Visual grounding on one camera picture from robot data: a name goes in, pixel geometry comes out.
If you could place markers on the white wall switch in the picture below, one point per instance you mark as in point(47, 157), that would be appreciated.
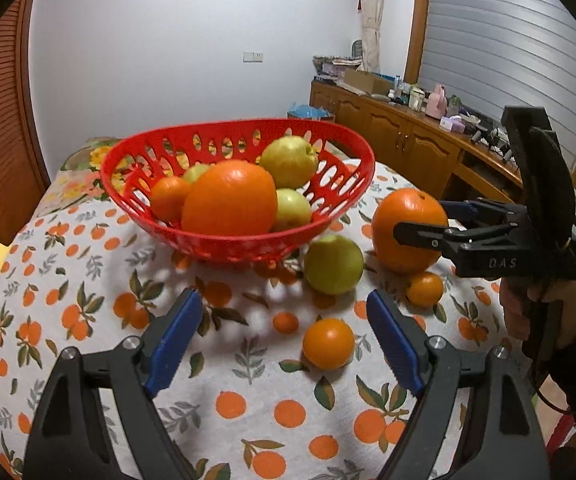
point(253, 57)

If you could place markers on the green bottle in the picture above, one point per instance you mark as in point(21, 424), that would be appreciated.
point(453, 106)

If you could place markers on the beige curtain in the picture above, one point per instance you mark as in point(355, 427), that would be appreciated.
point(372, 20)

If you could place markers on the grey fan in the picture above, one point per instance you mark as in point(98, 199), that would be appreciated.
point(356, 49)

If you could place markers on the pink tissue box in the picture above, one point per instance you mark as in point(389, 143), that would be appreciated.
point(452, 124)

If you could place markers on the small tangerine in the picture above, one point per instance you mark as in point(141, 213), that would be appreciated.
point(168, 200)
point(328, 344)
point(424, 289)

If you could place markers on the floral blanket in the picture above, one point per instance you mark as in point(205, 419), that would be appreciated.
point(78, 180)

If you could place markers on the orange print tablecloth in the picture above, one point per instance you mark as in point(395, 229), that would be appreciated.
point(248, 412)

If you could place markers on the wooden louvred wardrobe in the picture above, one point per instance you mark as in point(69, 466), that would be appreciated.
point(3, 135)

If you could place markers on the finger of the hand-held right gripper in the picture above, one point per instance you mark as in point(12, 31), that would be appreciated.
point(473, 210)
point(418, 234)

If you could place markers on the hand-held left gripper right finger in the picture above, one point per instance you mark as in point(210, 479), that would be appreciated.
point(395, 345)

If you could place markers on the blue bag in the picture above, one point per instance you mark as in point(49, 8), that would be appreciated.
point(310, 111)

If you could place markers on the pink bottle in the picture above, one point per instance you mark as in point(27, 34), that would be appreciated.
point(437, 102)

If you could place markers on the green guava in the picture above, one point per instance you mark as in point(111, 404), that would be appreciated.
point(293, 208)
point(288, 161)
point(333, 265)
point(198, 172)

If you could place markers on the grey window blind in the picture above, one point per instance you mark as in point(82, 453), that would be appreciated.
point(493, 60)

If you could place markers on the person's right hand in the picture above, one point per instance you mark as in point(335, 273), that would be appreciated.
point(514, 310)

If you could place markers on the blue cap bottle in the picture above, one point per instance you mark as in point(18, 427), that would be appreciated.
point(397, 87)

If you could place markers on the patterned fabric pile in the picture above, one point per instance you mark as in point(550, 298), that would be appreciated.
point(335, 66)

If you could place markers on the large round orange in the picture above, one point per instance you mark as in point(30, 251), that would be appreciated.
point(403, 260)

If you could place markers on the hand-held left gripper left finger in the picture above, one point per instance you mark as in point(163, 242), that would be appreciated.
point(175, 342)

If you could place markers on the wooden cabinet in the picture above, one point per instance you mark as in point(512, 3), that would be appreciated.
point(418, 145)

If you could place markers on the wooden window frame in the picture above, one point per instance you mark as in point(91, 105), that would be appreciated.
point(418, 25)

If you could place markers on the large oval orange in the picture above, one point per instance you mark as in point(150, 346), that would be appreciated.
point(228, 200)

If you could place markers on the cardboard box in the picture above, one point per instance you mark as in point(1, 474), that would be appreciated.
point(365, 82)

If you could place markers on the red plastic basket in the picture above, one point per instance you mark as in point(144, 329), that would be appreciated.
point(208, 246)

